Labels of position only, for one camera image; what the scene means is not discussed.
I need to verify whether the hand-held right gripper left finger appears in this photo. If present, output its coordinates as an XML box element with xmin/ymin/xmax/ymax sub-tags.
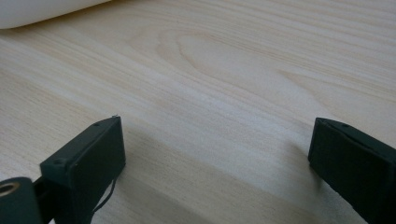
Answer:
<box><xmin>39</xmin><ymin>115</ymin><xmax>127</xmax><ymax>224</ymax></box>

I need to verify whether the white plastic bin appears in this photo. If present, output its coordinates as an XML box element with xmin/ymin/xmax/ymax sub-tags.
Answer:
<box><xmin>0</xmin><ymin>0</ymin><xmax>111</xmax><ymax>30</ymax></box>

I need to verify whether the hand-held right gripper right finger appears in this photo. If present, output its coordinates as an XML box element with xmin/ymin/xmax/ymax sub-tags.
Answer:
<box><xmin>307</xmin><ymin>117</ymin><xmax>396</xmax><ymax>224</ymax></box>

